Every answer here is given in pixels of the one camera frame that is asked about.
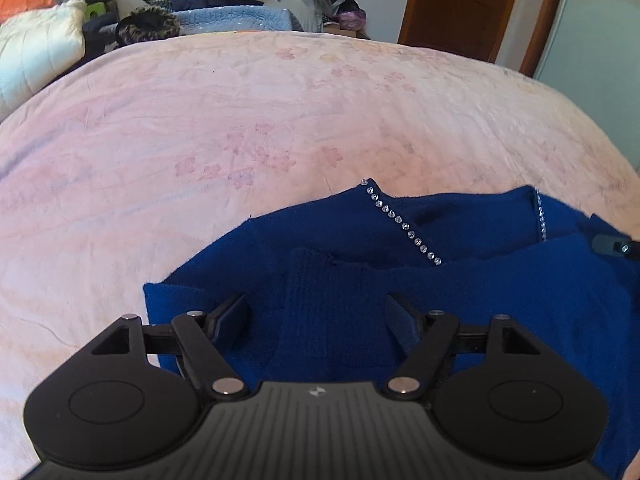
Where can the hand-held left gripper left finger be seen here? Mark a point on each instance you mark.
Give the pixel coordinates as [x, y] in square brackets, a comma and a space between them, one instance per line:
[231, 317]

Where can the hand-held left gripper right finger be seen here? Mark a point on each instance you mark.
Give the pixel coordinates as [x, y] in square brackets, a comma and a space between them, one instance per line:
[402, 321]

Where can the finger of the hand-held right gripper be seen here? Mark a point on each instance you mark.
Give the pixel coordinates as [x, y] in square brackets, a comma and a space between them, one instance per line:
[612, 246]

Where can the blue beaded sweater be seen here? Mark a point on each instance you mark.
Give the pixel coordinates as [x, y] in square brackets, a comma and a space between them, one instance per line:
[500, 310]

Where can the pink floral blanket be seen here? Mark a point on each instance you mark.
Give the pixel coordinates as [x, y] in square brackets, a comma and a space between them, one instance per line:
[200, 160]

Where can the white wardrobe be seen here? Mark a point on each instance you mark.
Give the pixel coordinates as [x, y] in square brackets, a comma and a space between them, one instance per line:
[595, 35]

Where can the brown wooden door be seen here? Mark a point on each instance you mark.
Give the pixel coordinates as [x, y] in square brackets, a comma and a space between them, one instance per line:
[450, 5]

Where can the light blue fleece blanket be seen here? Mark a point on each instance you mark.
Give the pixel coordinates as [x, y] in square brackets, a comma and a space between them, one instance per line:
[235, 20]

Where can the leopard fur garment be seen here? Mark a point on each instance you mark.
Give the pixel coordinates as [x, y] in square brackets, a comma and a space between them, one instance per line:
[147, 27]

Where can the purple bag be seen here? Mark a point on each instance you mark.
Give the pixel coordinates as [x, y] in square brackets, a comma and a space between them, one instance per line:
[352, 19]

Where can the clear plastic bag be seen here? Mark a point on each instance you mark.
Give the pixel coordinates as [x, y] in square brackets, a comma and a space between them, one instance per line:
[310, 5]

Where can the white quilt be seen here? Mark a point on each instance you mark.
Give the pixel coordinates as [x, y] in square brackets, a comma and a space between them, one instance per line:
[35, 45]

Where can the black and green bag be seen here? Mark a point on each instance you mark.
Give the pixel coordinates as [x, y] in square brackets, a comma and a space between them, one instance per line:
[100, 5]

